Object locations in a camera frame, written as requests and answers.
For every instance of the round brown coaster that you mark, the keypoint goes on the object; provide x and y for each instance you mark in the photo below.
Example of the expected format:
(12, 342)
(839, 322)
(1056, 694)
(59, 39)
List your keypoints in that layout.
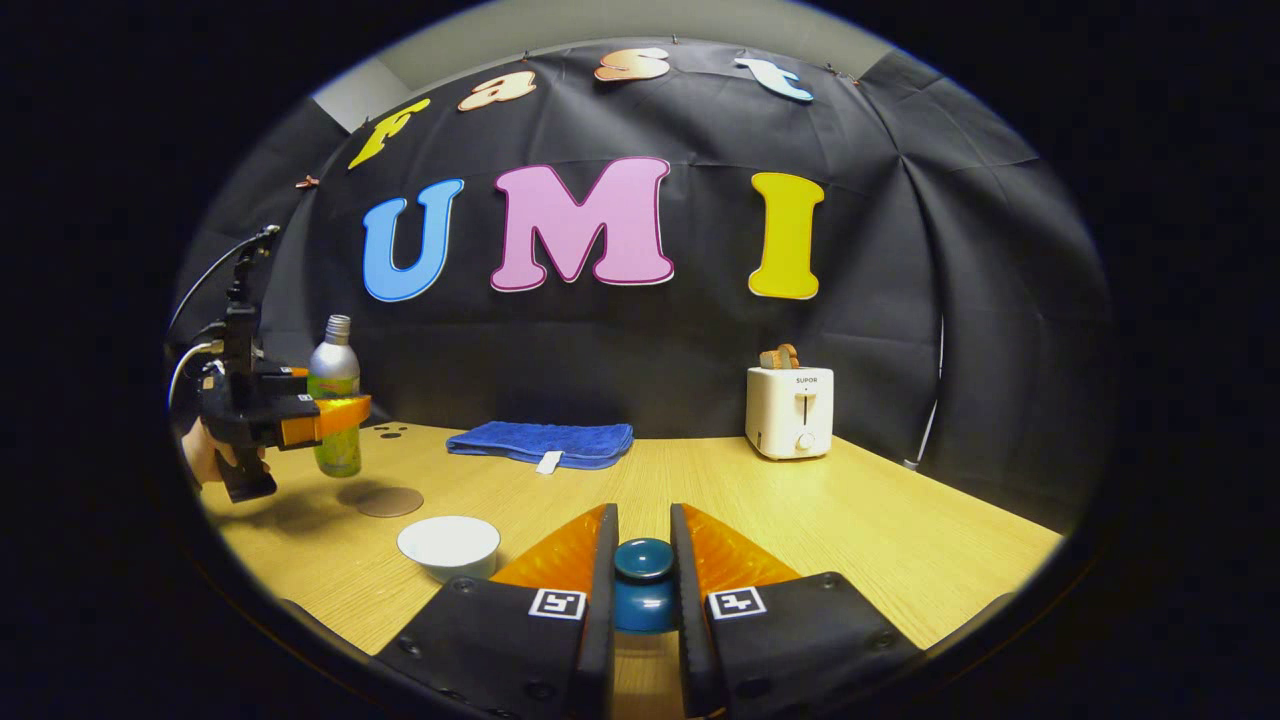
(392, 502)

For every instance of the black backdrop cloth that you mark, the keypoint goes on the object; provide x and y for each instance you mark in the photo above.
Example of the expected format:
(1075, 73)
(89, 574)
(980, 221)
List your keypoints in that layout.
(650, 340)

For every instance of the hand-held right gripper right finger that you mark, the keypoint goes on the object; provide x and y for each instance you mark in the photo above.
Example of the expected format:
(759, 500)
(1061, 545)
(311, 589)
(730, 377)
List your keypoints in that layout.
(790, 640)

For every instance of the silver green water bottle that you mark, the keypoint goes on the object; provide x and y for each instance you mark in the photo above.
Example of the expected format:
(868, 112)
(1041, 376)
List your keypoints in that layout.
(335, 370)

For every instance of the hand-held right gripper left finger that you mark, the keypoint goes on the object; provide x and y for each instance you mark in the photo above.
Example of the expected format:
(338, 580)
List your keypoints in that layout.
(500, 640)

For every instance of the blue teacup lid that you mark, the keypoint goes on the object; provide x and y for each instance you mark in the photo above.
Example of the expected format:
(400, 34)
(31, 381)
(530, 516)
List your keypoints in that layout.
(643, 590)

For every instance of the folded blue towel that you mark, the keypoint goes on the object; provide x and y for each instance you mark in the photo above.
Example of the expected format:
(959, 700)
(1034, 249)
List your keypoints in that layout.
(540, 440)

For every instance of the white toaster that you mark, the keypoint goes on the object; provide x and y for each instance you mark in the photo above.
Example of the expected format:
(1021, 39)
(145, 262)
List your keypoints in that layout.
(785, 415)

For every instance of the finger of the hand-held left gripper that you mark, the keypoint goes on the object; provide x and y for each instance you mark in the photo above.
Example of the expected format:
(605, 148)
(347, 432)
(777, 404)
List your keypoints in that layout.
(280, 376)
(320, 418)

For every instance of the white teacup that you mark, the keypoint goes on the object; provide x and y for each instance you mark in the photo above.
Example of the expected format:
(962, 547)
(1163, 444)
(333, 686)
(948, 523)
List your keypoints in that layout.
(448, 545)

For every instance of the brown bread slice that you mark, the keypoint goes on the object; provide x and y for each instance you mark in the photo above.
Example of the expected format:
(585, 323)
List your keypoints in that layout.
(778, 357)

